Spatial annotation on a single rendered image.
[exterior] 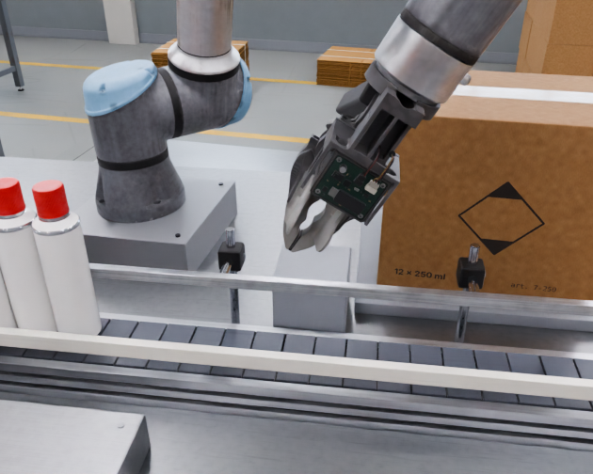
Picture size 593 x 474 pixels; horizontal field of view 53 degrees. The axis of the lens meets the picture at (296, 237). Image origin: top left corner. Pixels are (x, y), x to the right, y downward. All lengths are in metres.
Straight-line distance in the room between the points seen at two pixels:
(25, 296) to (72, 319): 0.06
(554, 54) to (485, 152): 2.93
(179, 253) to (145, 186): 0.13
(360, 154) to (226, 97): 0.53
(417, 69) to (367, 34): 5.50
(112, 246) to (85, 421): 0.37
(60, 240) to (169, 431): 0.25
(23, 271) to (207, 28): 0.45
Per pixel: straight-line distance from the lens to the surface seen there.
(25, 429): 0.71
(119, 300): 0.94
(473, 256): 0.75
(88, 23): 7.02
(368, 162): 0.51
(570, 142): 0.81
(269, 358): 0.68
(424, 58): 0.50
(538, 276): 0.89
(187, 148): 1.47
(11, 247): 0.74
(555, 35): 3.69
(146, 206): 1.00
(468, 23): 0.50
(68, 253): 0.72
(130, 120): 0.96
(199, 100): 1.00
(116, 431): 0.67
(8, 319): 0.81
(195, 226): 0.97
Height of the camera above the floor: 1.36
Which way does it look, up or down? 30 degrees down
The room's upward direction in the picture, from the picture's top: straight up
